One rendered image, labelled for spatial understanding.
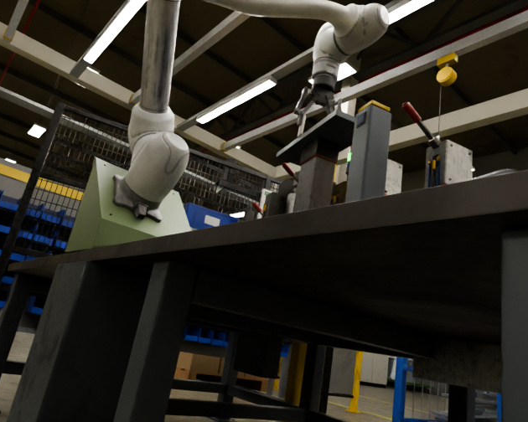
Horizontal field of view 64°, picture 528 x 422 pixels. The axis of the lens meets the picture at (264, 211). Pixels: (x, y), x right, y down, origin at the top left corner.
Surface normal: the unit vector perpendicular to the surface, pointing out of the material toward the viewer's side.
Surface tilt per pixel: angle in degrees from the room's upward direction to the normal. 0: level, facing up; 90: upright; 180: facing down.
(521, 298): 90
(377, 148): 90
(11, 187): 90
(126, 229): 90
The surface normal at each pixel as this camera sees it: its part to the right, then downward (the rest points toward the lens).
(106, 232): 0.67, -0.11
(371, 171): 0.43, -0.21
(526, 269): -0.74, -0.33
